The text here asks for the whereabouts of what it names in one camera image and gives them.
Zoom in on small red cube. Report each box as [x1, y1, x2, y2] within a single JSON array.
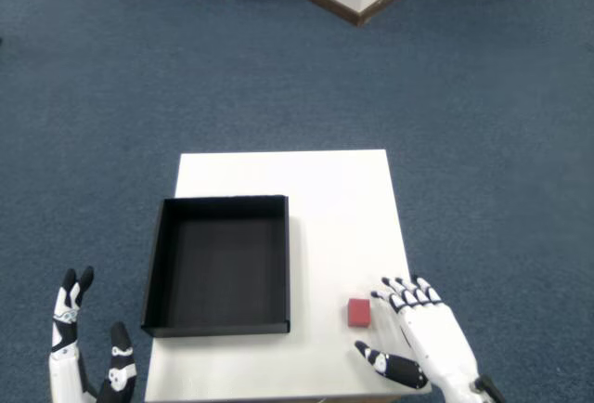
[[347, 298, 372, 329]]

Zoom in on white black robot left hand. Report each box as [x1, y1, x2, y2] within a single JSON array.
[[48, 266, 138, 403]]

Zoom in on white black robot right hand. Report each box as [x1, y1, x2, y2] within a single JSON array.
[[355, 275, 480, 403]]

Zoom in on black open cardboard box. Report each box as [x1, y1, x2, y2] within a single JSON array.
[[140, 194, 291, 339]]

